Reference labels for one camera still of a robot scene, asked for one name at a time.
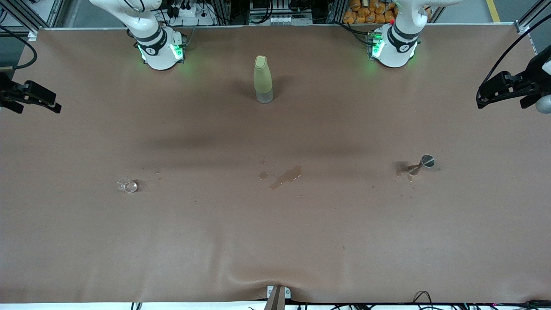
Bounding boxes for steel jigger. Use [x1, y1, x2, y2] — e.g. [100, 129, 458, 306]
[407, 154, 435, 176]

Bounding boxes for clear glass measuring cup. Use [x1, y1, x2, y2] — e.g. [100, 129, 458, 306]
[116, 177, 139, 193]

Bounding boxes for orange snack bags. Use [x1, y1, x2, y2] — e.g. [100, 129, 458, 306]
[343, 0, 399, 24]

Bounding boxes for white power strip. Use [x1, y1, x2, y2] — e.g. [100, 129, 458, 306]
[166, 2, 216, 26]

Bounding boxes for yellow-green frosted bottle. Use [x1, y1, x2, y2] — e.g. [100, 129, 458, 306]
[253, 55, 274, 104]

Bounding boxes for white port strip device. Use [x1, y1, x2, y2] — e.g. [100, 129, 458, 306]
[250, 14, 313, 25]

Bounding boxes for large brown liquid puddle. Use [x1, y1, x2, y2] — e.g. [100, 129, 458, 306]
[269, 166, 303, 190]

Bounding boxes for aluminium frame post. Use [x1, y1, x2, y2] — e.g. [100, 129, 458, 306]
[514, 0, 551, 35]
[0, 0, 65, 42]

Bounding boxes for black cable loop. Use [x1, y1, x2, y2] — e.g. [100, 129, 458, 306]
[412, 291, 433, 309]

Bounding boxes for metal table edge bracket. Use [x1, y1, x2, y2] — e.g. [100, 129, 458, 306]
[266, 285, 291, 310]

